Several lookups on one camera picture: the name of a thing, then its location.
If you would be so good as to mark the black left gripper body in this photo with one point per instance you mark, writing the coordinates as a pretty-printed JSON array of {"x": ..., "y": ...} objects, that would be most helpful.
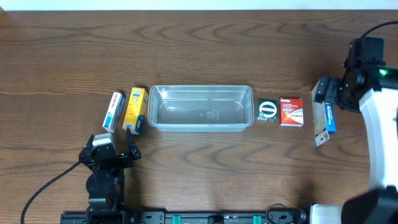
[{"x": 109, "y": 157}]

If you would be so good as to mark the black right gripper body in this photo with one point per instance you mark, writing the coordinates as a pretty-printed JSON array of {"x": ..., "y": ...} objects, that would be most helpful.
[{"x": 324, "y": 90}]

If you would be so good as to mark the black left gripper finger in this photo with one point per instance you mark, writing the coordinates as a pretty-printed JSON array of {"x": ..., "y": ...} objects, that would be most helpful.
[
  {"x": 90, "y": 141},
  {"x": 130, "y": 142}
]

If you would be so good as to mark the blue Kool Fever box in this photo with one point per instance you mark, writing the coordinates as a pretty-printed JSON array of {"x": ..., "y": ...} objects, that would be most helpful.
[{"x": 323, "y": 119}]

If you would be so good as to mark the red white medicine box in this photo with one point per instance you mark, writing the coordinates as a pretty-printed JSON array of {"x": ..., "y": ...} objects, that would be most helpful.
[{"x": 291, "y": 112}]

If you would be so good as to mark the green round-logo small box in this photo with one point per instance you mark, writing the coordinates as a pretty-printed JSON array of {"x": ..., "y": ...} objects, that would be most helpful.
[{"x": 268, "y": 110}]

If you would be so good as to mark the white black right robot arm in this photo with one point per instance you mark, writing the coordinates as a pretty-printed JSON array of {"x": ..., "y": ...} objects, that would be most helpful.
[{"x": 368, "y": 87}]

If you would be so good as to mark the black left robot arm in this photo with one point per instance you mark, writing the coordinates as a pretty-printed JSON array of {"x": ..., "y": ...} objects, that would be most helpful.
[{"x": 107, "y": 182}]

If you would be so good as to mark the clear plastic container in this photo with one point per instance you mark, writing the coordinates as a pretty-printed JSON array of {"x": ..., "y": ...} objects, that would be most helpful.
[{"x": 201, "y": 108}]

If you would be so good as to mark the white blue toothpaste box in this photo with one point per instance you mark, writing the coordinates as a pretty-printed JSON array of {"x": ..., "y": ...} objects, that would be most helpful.
[{"x": 114, "y": 111}]

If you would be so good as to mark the yellow Woods box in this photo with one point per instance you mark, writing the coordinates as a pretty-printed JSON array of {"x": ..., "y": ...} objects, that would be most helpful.
[{"x": 136, "y": 109}]

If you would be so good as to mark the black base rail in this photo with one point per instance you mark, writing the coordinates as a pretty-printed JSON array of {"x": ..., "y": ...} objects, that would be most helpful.
[{"x": 275, "y": 214}]

